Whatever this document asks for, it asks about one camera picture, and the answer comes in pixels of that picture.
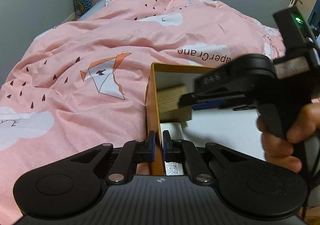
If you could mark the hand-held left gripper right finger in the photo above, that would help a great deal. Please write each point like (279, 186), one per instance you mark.
(165, 145)

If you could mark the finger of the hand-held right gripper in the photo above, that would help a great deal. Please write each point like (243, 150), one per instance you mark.
(207, 105)

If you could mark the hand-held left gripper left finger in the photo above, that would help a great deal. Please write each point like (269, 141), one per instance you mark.
(152, 146)

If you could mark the orange cardboard box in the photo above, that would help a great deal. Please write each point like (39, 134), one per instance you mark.
(151, 105)

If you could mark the person's right hand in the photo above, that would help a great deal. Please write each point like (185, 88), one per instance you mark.
(277, 150)

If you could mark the small white box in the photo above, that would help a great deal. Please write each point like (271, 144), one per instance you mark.
(175, 130)

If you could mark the small gold box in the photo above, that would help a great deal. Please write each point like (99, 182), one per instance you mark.
(171, 105)

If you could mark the pink printed duvet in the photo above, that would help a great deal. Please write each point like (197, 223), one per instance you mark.
(75, 45)

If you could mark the blue bed sheet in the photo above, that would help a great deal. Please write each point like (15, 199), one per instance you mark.
(91, 10)

